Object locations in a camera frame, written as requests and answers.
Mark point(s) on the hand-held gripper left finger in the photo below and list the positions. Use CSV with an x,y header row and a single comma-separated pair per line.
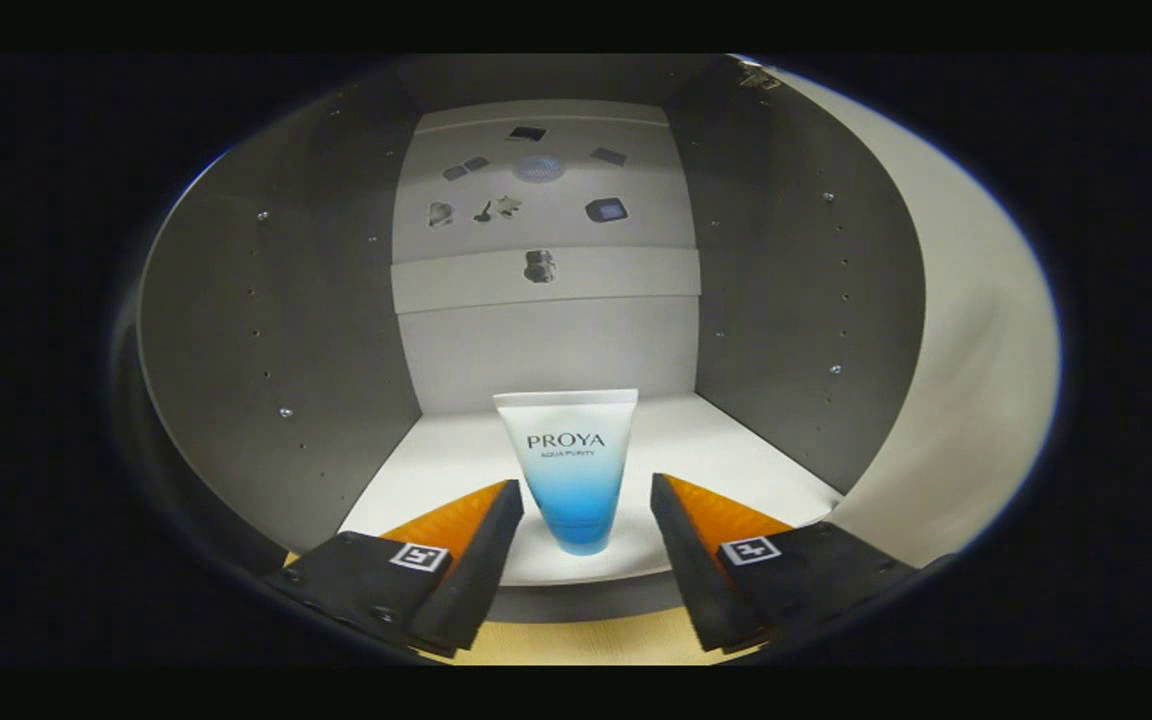
x,y
471,580

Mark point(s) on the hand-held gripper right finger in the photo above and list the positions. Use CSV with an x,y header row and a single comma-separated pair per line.
x,y
701,580

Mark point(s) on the white and blue tube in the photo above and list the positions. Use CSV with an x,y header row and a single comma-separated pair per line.
x,y
571,490

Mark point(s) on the dark grey cabinet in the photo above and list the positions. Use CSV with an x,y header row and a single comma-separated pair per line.
x,y
266,350

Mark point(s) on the brass door hinge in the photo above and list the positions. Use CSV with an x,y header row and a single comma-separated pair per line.
x,y
758,76

